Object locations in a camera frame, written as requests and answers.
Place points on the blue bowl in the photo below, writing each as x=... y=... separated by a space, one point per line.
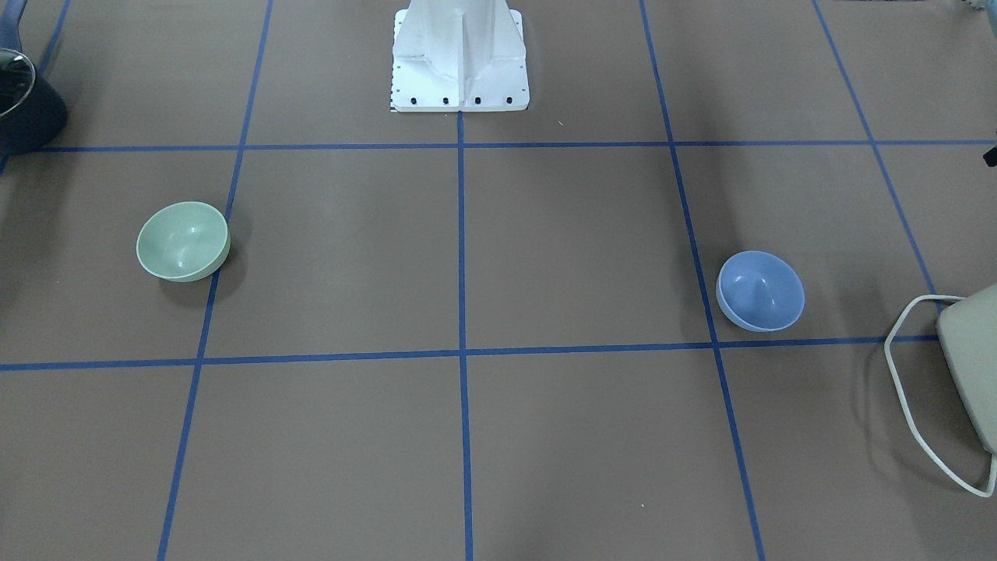
x=759 y=292

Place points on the green bowl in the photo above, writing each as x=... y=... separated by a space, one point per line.
x=184 y=242

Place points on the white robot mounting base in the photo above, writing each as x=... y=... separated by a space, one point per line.
x=459 y=56

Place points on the dark round object edge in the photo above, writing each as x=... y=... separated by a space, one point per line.
x=32 y=111

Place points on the black object edge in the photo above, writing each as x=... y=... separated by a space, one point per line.
x=990 y=157

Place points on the white chair with metal frame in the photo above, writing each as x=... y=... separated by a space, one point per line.
x=966 y=331

